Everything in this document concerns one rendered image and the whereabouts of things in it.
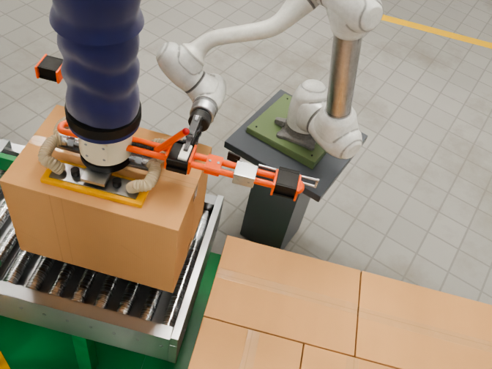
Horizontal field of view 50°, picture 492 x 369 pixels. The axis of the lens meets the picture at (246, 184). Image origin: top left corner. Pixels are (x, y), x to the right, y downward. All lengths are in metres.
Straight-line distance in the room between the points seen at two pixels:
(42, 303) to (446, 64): 3.79
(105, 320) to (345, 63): 1.26
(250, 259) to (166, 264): 0.49
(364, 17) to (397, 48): 3.04
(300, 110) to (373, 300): 0.85
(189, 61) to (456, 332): 1.50
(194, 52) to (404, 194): 2.04
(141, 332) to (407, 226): 1.90
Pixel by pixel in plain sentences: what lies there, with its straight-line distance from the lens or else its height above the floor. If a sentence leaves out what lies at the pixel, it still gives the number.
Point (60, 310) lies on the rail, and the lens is 2.06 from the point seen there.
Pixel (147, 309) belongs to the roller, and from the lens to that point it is 2.08.
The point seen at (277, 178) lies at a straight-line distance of 1.66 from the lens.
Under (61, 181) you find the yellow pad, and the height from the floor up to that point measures 1.06.
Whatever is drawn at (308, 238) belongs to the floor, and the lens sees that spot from 3.05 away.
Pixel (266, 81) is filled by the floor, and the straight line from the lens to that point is 3.98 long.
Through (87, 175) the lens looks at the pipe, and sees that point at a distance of 1.76.
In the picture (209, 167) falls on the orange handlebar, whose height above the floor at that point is 1.18.
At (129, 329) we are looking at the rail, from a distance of 2.00.
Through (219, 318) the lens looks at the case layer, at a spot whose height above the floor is 0.54.
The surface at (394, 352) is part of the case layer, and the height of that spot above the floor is 0.54.
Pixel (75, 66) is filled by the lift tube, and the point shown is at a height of 1.51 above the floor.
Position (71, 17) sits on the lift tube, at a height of 1.66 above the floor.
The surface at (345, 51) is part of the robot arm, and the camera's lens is 1.91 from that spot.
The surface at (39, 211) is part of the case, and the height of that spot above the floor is 0.93.
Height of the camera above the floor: 2.40
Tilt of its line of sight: 48 degrees down
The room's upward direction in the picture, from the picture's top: 13 degrees clockwise
